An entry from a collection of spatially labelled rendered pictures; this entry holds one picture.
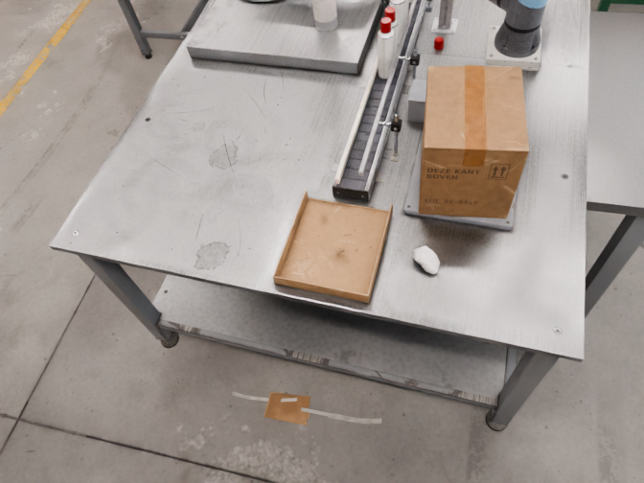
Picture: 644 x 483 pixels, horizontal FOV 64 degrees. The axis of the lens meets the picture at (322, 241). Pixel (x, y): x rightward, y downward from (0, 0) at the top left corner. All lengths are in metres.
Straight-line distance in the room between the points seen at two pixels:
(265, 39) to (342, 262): 0.99
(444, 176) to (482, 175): 0.09
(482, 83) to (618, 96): 0.63
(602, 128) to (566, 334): 0.72
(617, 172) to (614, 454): 1.03
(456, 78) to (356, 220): 0.47
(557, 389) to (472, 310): 0.94
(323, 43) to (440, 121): 0.79
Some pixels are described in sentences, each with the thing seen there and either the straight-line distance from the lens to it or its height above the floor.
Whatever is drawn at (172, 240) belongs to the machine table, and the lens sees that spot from 1.58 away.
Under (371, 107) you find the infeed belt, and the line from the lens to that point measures 1.73.
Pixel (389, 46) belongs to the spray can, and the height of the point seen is 1.01.
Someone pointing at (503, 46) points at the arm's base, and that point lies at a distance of 1.97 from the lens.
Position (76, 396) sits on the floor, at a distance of 2.48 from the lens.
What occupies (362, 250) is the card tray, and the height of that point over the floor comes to 0.83.
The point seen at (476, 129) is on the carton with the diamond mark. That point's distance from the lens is 1.33.
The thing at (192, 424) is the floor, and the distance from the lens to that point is 2.23.
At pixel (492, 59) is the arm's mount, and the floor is 0.86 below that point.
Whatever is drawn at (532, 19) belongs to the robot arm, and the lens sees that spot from 1.90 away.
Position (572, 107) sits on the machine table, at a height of 0.83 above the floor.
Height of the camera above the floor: 2.04
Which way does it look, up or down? 56 degrees down
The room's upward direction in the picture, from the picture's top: 11 degrees counter-clockwise
